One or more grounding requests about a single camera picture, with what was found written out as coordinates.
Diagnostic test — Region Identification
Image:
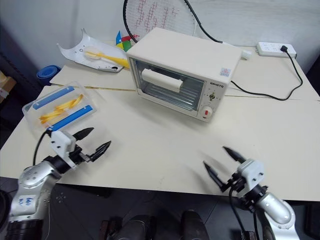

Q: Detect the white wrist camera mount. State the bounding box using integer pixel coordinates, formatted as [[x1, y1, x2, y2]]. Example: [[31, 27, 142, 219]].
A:
[[236, 158, 265, 187], [49, 129, 77, 169]]

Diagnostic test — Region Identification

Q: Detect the cream toaster oven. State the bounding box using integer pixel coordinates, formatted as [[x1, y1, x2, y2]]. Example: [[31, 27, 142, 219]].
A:
[[125, 27, 242, 124]]

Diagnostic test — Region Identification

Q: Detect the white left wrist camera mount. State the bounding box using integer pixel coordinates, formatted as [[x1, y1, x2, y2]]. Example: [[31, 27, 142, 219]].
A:
[[49, 129, 77, 169]]

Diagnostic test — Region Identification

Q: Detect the dark rounded shape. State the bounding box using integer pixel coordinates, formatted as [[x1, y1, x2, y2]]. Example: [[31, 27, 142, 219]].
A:
[[179, 209, 210, 240], [116, 214, 161, 240]]

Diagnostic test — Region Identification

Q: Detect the colourful paper pinwheel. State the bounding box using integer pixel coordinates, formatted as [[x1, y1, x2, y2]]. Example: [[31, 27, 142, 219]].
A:
[[115, 30, 138, 53]]

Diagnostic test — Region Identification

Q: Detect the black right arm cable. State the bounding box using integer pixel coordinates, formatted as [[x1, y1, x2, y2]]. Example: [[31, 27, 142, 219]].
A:
[[228, 186, 259, 240]]

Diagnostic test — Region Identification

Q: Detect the glass oven door with handle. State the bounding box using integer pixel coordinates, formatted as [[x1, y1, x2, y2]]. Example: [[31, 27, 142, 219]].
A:
[[127, 56, 207, 119]]

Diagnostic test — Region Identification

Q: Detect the black badminton racket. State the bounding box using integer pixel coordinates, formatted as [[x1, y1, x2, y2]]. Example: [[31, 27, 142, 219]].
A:
[[122, 0, 234, 46]]

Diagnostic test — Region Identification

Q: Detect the white plastic shell cover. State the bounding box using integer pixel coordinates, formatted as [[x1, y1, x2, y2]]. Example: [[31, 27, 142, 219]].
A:
[[56, 28, 130, 74]]

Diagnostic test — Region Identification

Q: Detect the black power cable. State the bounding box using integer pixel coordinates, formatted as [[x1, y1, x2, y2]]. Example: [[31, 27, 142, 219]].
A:
[[229, 44, 304, 102]]

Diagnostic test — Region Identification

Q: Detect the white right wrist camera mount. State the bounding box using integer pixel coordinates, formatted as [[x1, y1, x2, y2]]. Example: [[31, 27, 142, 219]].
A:
[[236, 158, 265, 187]]

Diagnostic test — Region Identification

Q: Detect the blue foam roll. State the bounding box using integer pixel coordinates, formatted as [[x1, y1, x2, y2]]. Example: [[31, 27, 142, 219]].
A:
[[36, 65, 60, 80]]

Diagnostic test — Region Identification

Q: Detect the white knob with red mark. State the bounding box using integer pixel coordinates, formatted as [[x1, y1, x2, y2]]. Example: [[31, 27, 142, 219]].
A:
[[201, 105, 215, 119]]

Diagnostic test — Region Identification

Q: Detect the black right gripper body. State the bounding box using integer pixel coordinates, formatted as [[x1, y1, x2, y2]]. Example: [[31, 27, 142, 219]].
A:
[[219, 171, 248, 194]]

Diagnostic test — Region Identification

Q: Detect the brown cardboard box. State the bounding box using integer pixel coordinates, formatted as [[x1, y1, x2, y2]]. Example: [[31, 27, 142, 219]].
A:
[[0, 71, 17, 104]]

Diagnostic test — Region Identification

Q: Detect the yellow brush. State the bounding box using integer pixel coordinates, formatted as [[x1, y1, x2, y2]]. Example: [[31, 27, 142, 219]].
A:
[[84, 47, 131, 70]]

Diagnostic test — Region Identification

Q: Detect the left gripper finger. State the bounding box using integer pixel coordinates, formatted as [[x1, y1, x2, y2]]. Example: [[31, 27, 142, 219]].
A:
[[72, 127, 95, 142], [87, 140, 112, 162]]

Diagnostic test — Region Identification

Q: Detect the clear container with blue clips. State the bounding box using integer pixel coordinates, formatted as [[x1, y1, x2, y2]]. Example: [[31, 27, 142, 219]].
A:
[[21, 80, 99, 134]]

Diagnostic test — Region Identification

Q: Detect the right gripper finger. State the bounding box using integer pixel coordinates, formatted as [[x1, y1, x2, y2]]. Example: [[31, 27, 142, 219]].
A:
[[203, 161, 226, 193], [222, 146, 245, 165]]

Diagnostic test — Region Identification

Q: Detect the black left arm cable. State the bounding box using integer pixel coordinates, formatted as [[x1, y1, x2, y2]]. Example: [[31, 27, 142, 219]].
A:
[[33, 129, 54, 166]]

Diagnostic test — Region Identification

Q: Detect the white power strip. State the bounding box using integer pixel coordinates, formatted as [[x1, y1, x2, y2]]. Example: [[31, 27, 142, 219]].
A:
[[255, 41, 298, 59]]

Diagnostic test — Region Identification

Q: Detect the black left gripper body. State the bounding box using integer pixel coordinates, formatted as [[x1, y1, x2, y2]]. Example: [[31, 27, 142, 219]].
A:
[[67, 145, 97, 165]]

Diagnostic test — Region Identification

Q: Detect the blue box latch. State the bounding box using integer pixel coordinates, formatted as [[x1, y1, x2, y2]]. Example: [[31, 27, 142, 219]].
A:
[[46, 104, 94, 132], [32, 85, 76, 110]]

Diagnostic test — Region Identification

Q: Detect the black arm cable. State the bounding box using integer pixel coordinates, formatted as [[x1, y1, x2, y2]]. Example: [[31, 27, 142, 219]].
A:
[[33, 129, 54, 166], [228, 186, 259, 240]]

